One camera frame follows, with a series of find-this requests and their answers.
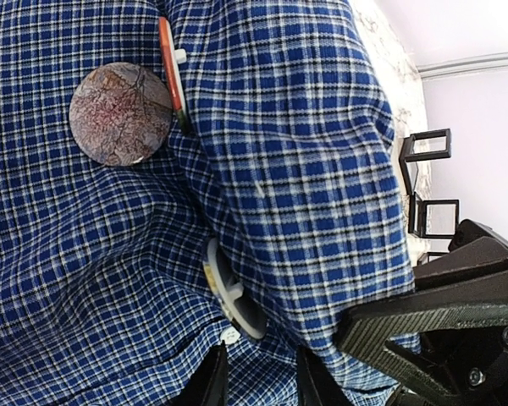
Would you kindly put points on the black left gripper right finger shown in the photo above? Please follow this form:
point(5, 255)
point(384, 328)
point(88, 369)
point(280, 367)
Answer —
point(315, 385)

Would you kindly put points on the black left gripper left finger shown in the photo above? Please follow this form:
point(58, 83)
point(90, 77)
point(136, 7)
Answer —
point(209, 384)

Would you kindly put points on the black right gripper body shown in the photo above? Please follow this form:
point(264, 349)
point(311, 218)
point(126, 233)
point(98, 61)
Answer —
point(476, 250)

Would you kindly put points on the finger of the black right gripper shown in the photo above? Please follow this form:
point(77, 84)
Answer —
point(447, 352)

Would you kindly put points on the white blue round brooch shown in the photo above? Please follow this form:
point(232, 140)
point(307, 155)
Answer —
point(245, 314)

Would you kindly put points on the blue checked shirt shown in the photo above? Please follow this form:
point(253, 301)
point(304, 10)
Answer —
point(103, 298)

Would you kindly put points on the brown round brooch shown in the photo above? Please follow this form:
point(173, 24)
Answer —
point(120, 114)

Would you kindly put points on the orange rimmed round brooch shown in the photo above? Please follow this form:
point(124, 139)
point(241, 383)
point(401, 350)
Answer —
point(172, 58)

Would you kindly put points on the black frame stand far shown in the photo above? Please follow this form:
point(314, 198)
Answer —
point(426, 146)

